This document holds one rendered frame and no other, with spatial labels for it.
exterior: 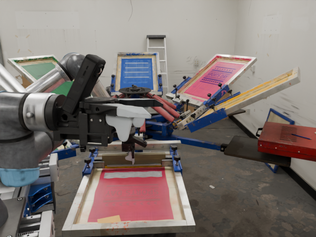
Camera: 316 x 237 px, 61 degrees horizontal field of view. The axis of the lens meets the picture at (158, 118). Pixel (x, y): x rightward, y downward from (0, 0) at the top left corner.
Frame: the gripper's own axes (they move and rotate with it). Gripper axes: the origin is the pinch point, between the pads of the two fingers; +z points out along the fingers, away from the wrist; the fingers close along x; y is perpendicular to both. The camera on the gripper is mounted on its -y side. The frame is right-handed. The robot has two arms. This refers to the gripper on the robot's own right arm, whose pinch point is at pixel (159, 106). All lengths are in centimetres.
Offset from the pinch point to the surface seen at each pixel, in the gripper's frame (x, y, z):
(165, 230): -61, 63, -4
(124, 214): -71, 63, -26
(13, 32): -458, -76, -352
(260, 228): -204, 141, 74
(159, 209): -78, 62, -9
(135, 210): -75, 63, -21
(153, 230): -60, 63, -10
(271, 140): -140, 38, 59
